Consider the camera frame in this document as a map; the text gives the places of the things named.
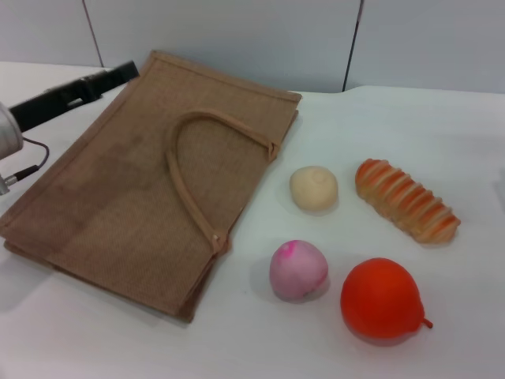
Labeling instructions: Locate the red orange pear fruit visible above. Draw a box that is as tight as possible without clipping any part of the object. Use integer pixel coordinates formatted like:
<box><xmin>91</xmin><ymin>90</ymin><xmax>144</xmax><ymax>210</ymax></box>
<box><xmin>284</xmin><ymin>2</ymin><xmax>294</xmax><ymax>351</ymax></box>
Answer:
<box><xmin>339</xmin><ymin>257</ymin><xmax>435</xmax><ymax>348</ymax></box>

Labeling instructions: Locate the pink peach shaped bun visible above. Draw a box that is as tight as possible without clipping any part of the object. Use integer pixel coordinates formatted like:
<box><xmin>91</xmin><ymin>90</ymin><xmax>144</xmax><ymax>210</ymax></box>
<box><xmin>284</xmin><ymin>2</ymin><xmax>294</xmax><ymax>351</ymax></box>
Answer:
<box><xmin>268</xmin><ymin>238</ymin><xmax>330</xmax><ymax>303</ymax></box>

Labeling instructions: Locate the cream round egg yolk pastry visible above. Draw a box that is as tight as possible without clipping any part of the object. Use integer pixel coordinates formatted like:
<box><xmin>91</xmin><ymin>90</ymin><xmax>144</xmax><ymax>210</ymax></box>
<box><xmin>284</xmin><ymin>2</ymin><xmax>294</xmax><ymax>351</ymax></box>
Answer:
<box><xmin>289</xmin><ymin>165</ymin><xmax>340</xmax><ymax>215</ymax></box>

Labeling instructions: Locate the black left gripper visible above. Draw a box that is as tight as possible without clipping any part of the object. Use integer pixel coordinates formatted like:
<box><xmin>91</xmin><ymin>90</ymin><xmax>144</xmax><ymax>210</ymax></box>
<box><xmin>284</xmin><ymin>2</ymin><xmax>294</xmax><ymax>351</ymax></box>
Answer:
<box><xmin>7</xmin><ymin>60</ymin><xmax>140</xmax><ymax>132</ymax></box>

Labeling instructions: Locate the orange striped long bread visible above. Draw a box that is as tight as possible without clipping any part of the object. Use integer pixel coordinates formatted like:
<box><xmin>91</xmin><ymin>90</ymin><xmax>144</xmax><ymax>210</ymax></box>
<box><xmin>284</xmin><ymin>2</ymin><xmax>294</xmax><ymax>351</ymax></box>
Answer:
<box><xmin>354</xmin><ymin>158</ymin><xmax>462</xmax><ymax>246</ymax></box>

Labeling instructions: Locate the black cable with metal plug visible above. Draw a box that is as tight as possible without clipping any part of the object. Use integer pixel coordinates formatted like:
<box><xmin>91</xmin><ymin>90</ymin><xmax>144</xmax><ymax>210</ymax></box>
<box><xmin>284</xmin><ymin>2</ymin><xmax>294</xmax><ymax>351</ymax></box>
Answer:
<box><xmin>0</xmin><ymin>137</ymin><xmax>51</xmax><ymax>197</ymax></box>

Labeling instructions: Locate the brown burlap tote bag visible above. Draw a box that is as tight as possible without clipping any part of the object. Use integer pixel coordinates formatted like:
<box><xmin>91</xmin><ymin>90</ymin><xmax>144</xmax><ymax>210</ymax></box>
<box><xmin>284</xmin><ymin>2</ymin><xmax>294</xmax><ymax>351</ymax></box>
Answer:
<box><xmin>0</xmin><ymin>49</ymin><xmax>303</xmax><ymax>327</ymax></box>

